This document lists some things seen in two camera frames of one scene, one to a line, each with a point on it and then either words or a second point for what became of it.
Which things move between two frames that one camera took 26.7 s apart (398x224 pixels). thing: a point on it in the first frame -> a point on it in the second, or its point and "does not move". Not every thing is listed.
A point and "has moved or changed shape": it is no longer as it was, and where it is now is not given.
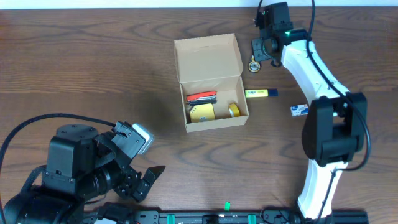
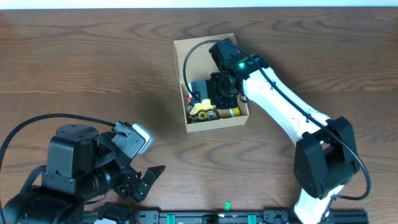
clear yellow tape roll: (234, 110) does not move
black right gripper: (261, 50) -> (201, 89)
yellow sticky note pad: (201, 112) does not move
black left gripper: (131, 184) does not move
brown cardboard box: (209, 71) does not move
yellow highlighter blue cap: (261, 93) has moved or changed shape
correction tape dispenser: (254, 66) has moved or changed shape
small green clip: (227, 206) does not move
